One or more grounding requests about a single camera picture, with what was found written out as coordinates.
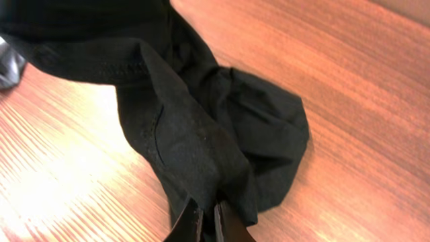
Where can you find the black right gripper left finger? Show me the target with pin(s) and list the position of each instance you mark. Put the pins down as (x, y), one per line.
(189, 225)

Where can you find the black t-shirt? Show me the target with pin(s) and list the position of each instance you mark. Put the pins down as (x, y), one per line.
(210, 133)

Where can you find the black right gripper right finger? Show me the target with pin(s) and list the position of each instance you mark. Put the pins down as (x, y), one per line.
(229, 227)

